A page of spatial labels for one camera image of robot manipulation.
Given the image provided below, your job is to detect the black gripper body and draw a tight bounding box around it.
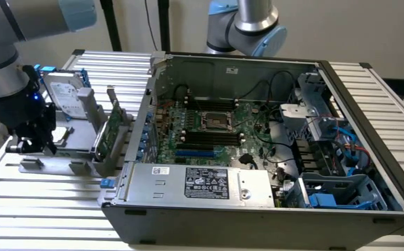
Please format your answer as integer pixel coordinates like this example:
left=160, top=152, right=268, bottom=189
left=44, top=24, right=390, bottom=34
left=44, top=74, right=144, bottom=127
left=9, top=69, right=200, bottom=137
left=0, top=89, right=57, bottom=143

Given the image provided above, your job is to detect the blue expansion slot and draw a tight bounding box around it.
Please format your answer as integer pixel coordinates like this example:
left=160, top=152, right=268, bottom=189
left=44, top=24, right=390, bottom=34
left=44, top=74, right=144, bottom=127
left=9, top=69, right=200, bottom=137
left=175, top=149, right=214, bottom=158

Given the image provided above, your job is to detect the black expansion slot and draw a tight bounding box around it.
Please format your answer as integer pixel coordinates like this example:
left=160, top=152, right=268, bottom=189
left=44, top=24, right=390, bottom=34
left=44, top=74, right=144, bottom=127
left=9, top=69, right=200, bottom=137
left=176, top=142, right=214, bottom=151

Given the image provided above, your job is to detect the black RAM slot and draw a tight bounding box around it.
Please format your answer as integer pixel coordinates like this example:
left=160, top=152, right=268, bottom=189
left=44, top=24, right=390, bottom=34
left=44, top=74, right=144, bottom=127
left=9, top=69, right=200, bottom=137
left=184, top=100, right=239, bottom=105
left=184, top=97, right=239, bottom=102
left=184, top=104, right=239, bottom=108
left=182, top=130, right=244, bottom=136
left=182, top=137, right=244, bottom=144
left=184, top=106, right=239, bottom=111
left=182, top=133, right=244, bottom=140
left=182, top=141, right=244, bottom=147

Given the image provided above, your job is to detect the silver CPU chip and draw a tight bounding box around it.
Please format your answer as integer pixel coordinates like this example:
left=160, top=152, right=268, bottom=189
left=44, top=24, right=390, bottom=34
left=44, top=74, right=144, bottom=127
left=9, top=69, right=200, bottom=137
left=52, top=126, right=75, bottom=146

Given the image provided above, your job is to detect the grey parts rack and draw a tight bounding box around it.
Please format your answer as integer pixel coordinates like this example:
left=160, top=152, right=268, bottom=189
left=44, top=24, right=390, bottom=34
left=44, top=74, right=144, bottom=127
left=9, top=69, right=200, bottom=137
left=5, top=87, right=136, bottom=179

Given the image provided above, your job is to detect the silver hard disk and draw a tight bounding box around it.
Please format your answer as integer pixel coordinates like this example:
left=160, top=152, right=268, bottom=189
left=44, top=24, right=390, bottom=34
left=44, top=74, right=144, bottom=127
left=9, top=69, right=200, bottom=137
left=44, top=73, right=84, bottom=119

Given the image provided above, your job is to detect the green graphics card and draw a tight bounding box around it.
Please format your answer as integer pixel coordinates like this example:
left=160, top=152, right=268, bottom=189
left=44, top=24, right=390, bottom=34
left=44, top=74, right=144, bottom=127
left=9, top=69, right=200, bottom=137
left=92, top=84, right=124, bottom=162

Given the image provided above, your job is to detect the black stand pole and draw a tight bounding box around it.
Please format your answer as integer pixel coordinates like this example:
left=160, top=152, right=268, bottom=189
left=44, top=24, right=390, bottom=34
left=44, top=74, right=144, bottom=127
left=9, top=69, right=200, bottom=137
left=155, top=0, right=172, bottom=52
left=99, top=0, right=123, bottom=52

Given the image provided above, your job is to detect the grey power supply unit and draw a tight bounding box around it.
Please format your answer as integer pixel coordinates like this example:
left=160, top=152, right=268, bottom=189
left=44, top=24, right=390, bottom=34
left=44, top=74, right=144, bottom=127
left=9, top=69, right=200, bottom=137
left=116, top=162, right=275, bottom=208

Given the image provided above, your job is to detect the metal CPU socket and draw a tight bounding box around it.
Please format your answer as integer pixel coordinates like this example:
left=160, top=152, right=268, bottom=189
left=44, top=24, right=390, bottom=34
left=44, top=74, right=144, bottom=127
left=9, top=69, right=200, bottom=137
left=195, top=109, right=238, bottom=131

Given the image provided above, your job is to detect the green motherboard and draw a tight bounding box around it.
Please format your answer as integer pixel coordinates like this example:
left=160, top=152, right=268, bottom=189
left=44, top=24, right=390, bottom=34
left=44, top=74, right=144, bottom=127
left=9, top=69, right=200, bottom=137
left=154, top=100, right=297, bottom=184

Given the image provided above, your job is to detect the black open PC case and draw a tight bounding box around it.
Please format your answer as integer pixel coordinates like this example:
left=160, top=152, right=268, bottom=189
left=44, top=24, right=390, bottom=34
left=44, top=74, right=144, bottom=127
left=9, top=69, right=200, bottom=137
left=100, top=51, right=404, bottom=245

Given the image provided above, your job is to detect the black finned heatsink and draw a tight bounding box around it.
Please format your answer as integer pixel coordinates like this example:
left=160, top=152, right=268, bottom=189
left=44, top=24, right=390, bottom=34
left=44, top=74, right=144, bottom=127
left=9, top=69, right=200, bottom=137
left=290, top=140, right=330, bottom=171

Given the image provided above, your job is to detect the metal disk bay cage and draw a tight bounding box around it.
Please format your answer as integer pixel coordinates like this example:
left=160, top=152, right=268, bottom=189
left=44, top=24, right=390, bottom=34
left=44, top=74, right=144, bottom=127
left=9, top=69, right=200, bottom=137
left=294, top=72, right=350, bottom=143

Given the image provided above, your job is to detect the blue plastic drive clip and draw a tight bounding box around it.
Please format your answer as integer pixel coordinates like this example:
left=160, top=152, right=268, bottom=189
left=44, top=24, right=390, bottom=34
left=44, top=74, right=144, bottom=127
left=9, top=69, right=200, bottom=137
left=307, top=192, right=338, bottom=209

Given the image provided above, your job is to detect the black wrist cable plug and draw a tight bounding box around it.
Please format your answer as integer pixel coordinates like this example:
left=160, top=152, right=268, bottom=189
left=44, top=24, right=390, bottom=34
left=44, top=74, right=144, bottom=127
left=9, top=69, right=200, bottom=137
left=20, top=64, right=39, bottom=91

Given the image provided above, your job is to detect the blue disk carrier frame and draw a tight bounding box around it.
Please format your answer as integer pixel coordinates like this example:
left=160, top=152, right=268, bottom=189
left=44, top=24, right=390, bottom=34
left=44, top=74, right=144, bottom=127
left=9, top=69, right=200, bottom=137
left=33, top=64, right=91, bottom=121

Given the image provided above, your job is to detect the short black looped cable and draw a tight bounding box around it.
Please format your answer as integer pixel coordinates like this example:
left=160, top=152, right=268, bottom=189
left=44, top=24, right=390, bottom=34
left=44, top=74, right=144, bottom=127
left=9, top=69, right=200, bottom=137
left=172, top=84, right=190, bottom=101

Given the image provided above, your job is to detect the thin black wall cable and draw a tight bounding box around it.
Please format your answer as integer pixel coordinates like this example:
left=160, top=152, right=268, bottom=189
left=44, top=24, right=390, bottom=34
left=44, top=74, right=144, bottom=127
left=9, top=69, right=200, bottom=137
left=143, top=0, right=160, bottom=51

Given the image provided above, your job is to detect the long black looped cable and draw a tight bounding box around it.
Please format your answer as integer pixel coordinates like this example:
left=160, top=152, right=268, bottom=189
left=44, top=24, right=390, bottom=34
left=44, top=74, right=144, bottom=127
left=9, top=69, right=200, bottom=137
left=256, top=70, right=299, bottom=108

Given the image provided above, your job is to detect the blue data wire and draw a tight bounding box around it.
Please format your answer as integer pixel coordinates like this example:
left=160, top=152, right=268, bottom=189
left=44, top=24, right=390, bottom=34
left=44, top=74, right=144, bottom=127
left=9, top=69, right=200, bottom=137
left=330, top=124, right=359, bottom=175

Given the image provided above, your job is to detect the red data wire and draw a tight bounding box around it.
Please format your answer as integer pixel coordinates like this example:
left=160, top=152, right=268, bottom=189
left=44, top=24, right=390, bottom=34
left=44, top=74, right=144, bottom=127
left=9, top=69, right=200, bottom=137
left=350, top=145, right=371, bottom=164

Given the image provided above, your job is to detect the black bracket beside table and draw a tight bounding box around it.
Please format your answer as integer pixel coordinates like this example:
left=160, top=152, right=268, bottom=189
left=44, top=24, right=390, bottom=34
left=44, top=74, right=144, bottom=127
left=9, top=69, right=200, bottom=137
left=382, top=77, right=404, bottom=99

